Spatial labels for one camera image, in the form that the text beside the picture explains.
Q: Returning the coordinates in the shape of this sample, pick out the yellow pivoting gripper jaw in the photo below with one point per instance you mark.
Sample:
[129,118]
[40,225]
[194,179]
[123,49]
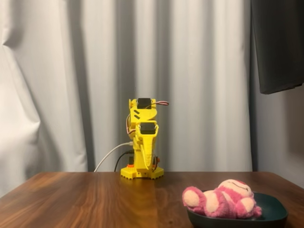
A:
[148,142]

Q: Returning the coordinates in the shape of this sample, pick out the yellow gripper body with servo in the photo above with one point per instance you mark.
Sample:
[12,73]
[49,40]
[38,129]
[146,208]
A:
[147,140]

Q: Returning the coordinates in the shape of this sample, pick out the yellow static gripper jaw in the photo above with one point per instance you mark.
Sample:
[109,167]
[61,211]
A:
[139,147]

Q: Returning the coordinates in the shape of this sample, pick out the pink strawberry bear plush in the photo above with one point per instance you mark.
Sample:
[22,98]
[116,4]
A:
[221,202]

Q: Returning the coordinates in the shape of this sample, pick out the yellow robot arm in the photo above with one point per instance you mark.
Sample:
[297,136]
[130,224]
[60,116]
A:
[129,174]

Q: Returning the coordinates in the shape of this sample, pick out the black and orange table clamp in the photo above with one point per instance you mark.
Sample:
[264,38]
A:
[157,160]
[130,162]

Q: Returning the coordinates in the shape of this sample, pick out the white curtain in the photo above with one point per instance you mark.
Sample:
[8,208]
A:
[71,83]

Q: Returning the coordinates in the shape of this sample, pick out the dark green plate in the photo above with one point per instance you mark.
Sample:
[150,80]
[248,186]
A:
[273,213]

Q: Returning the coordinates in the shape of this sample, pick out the black monitor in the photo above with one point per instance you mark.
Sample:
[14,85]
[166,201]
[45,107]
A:
[278,47]

